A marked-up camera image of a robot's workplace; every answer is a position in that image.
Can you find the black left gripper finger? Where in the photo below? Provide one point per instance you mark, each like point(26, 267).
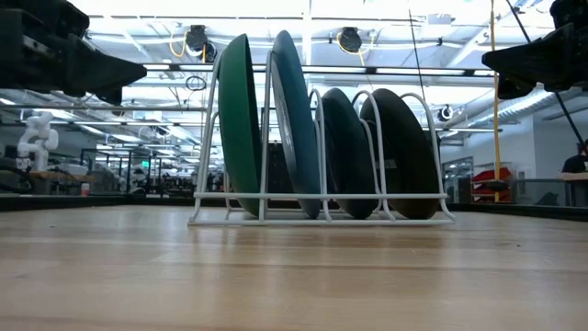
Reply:
point(101, 80)
point(96, 60)

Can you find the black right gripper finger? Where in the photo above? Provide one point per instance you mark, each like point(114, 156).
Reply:
point(546, 71)
point(542, 48)

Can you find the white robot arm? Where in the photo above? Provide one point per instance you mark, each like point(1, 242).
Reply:
point(39, 138)

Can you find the wooden desk top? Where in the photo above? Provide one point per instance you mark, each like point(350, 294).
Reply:
point(574, 176)

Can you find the red storage bins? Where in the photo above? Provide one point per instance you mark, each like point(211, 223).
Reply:
point(487, 177)

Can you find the wooden workbench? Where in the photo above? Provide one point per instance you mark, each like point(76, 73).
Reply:
point(55, 175)

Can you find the large green plate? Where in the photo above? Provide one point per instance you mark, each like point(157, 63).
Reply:
point(239, 128)

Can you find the red and white cup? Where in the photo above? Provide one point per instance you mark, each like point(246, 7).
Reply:
point(85, 189)

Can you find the black cabinet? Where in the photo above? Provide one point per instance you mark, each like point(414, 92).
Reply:
point(278, 170)

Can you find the person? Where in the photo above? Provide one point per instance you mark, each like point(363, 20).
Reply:
point(574, 163)

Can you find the silver ventilation duct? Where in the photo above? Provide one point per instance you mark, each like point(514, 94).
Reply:
point(528, 109)

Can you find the small black plate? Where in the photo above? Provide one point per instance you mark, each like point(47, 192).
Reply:
point(409, 156)

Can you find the large blue plate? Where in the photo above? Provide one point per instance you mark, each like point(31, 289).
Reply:
point(298, 138)

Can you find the black metal table frame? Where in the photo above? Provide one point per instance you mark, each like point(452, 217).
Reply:
point(92, 202)

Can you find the small dark teal plate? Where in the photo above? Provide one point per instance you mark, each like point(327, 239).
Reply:
point(349, 156)

